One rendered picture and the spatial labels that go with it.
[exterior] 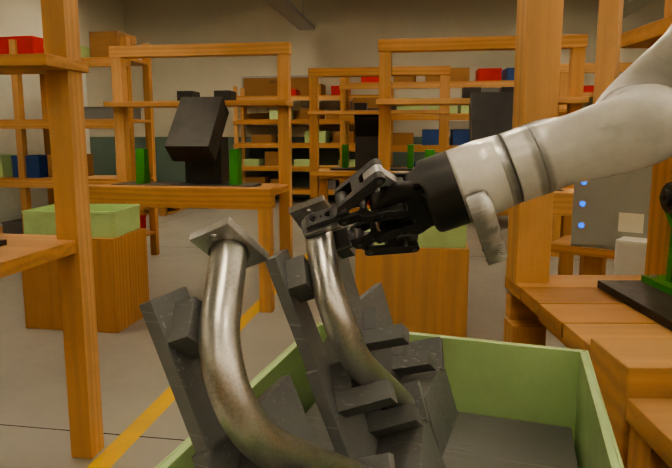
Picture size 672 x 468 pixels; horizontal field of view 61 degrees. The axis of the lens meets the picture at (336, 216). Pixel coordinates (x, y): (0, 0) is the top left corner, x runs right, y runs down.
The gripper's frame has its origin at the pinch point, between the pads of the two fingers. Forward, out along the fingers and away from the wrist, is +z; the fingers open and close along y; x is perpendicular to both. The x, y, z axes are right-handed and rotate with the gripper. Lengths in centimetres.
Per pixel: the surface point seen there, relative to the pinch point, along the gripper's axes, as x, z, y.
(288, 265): 3.4, 4.0, 1.3
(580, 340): -10, -26, -68
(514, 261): -46, -22, -92
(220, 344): 16.8, 5.0, 12.6
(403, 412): 13.1, -0.1, -18.5
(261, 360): -116, 120, -227
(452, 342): -2.4, -5.7, -37.3
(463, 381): 2.2, -5.2, -41.5
